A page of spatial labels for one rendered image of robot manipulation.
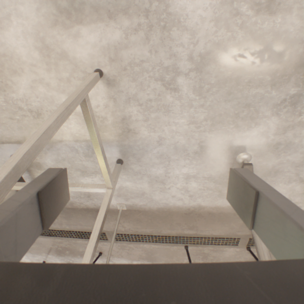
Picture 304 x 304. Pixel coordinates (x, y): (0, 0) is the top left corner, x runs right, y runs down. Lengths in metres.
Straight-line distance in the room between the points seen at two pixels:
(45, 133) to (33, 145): 0.05
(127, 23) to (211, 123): 0.55
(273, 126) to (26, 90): 1.16
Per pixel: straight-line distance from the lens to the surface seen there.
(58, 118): 0.62
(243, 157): 1.16
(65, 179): 0.16
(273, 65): 0.98
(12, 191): 1.48
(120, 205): 1.50
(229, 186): 0.17
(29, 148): 0.53
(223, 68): 0.93
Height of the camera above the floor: 0.87
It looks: 51 degrees down
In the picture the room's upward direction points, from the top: 171 degrees counter-clockwise
